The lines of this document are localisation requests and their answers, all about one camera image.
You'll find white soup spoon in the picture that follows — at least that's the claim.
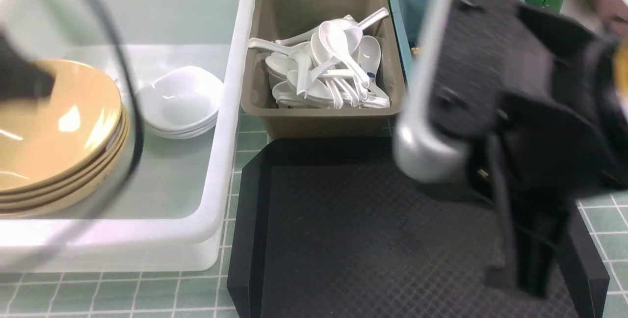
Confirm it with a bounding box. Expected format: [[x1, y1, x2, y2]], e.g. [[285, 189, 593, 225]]
[[318, 19, 370, 88]]

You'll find yellow noodle bowl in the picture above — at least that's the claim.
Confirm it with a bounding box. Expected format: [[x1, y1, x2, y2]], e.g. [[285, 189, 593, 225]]
[[0, 59, 123, 193]]

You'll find black plastic serving tray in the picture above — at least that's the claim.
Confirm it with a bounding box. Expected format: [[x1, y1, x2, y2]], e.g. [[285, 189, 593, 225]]
[[227, 137, 609, 318]]

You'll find blue plastic bin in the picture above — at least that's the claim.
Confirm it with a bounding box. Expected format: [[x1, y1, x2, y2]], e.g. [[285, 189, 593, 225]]
[[390, 0, 525, 88]]

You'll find white square sauce dish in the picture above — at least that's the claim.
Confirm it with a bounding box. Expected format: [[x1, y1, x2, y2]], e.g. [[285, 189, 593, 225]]
[[134, 66, 224, 134]]

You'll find black cable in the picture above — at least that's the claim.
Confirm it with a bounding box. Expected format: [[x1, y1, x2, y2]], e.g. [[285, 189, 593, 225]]
[[0, 0, 144, 269]]

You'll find pile of white spoons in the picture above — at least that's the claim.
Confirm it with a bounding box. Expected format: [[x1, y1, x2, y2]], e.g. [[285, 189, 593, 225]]
[[248, 8, 391, 109]]

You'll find stack of yellow bowls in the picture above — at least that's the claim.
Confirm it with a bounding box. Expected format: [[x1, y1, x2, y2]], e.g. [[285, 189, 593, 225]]
[[1, 109, 130, 219]]

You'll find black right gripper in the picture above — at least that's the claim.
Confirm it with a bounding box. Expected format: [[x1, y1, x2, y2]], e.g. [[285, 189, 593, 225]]
[[395, 0, 628, 299]]

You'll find white plastic tub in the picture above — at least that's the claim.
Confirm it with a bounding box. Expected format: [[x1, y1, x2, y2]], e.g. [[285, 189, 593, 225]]
[[1, 0, 255, 273]]

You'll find green checkered table mat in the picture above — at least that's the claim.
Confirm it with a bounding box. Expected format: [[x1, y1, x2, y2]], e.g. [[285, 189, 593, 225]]
[[1, 112, 627, 318]]

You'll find brown plastic bin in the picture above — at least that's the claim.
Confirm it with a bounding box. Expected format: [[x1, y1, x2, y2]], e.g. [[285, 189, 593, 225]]
[[241, 0, 406, 139]]

